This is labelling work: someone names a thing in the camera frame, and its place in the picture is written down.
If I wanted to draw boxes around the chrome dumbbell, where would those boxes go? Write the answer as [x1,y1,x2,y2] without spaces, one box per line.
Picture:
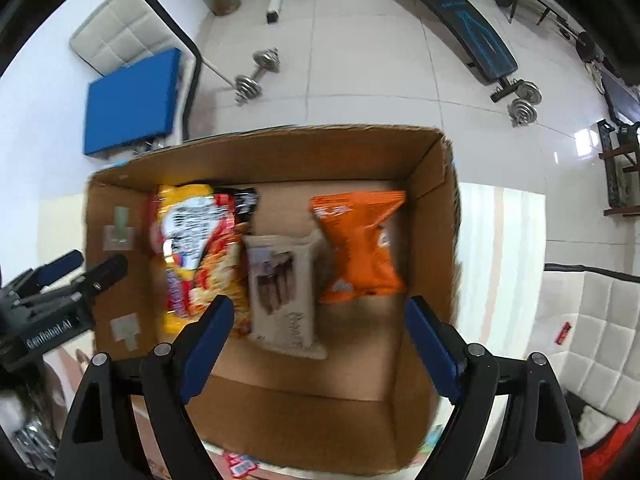
[233,48,281,106]
[507,80,543,127]

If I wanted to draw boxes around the dark wooden rack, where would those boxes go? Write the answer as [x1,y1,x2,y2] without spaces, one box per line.
[597,119,640,217]

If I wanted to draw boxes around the silver packets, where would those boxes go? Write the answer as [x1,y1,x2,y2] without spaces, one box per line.
[9,410,57,472]

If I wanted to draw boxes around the blue foam pad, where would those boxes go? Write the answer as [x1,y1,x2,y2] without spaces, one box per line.
[82,47,182,159]

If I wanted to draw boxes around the yellow red noodle packet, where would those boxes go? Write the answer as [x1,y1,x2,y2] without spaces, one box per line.
[149,183,252,339]

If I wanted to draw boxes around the beige wafer packet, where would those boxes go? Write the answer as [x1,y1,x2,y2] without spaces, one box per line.
[243,230,329,361]

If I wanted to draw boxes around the white padded stool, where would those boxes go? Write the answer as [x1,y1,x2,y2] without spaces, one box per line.
[69,0,204,137]

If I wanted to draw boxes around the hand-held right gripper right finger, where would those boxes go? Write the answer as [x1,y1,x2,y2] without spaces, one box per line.
[404,295,586,480]

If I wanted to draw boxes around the red cloth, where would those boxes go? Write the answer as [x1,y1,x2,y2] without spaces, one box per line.
[580,419,640,480]

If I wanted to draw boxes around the black snack packet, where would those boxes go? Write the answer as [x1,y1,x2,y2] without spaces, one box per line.
[215,187,261,235]

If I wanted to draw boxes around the black blue sit-up bench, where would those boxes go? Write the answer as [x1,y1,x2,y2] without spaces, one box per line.
[372,0,519,104]

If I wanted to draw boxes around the black barbell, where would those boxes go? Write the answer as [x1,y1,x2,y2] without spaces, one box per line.
[493,0,621,77]

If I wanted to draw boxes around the brown cardboard box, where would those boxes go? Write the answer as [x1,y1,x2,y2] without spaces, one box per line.
[82,125,463,478]

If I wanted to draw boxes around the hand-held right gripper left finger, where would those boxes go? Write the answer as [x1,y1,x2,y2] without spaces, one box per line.
[52,295,236,480]

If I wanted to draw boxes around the white padded sofa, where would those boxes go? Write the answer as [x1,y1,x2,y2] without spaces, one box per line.
[542,260,640,427]

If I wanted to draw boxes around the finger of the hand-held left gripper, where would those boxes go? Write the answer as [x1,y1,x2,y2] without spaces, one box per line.
[21,250,85,290]
[66,254,130,310]

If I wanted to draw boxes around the plain orange snack packet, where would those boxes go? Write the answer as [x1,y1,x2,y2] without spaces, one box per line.
[309,191,407,305]

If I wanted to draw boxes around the red blue snack packet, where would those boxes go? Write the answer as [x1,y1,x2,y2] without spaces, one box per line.
[222,452,259,479]

